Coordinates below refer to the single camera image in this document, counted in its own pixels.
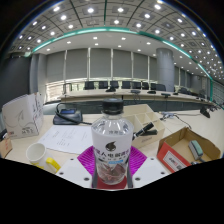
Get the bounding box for thin black cable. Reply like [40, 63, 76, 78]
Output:
[159, 111, 194, 131]

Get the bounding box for white printed carton box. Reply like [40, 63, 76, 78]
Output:
[1, 92, 45, 140]

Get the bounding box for long curved conference desk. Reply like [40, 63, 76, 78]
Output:
[58, 89, 218, 113]

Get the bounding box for black desk microphone unit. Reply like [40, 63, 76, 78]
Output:
[199, 105, 212, 119]

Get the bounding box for row of black office chairs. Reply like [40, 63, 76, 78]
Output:
[83, 80, 201, 96]

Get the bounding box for white printed paper sheet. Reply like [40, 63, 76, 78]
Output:
[37, 124, 94, 155]

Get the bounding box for clear black-capped water bottle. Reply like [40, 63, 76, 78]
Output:
[90, 97, 135, 186]

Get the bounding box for black marker in organiser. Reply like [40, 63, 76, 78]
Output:
[132, 121, 158, 141]

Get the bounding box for grey-green whiteboard eraser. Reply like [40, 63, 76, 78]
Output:
[187, 139, 204, 161]

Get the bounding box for white mug with yellow handle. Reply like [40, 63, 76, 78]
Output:
[25, 142, 62, 175]

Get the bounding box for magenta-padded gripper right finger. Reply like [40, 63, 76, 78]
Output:
[125, 145, 168, 189]

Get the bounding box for open red-sided cardboard box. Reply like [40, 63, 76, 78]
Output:
[156, 126, 223, 174]

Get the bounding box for round ceiling lights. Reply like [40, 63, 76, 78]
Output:
[16, 0, 224, 81]

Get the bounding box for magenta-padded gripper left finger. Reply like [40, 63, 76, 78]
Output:
[55, 145, 99, 189]

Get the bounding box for beige divided organiser box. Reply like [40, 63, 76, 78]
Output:
[122, 103, 166, 149]

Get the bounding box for flat round red coaster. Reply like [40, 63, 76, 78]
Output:
[96, 174, 128, 190]

